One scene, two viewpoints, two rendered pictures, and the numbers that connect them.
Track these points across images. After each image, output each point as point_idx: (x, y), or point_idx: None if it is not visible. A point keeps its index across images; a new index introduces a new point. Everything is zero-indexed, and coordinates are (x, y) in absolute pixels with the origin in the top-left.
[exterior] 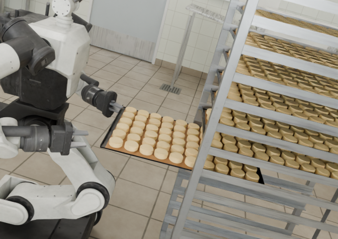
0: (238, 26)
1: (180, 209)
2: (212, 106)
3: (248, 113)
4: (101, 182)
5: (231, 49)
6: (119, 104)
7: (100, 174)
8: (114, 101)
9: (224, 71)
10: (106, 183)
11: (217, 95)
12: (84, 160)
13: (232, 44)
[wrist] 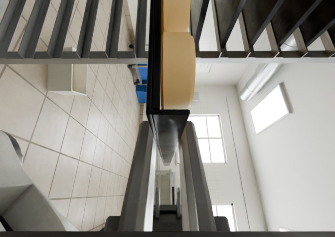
0: (321, 59)
1: (123, 63)
2: None
3: (240, 29)
4: (17, 156)
5: (300, 59)
6: (199, 151)
7: (2, 165)
8: (222, 217)
9: (279, 59)
10: (2, 142)
11: (253, 62)
12: (57, 211)
13: (305, 59)
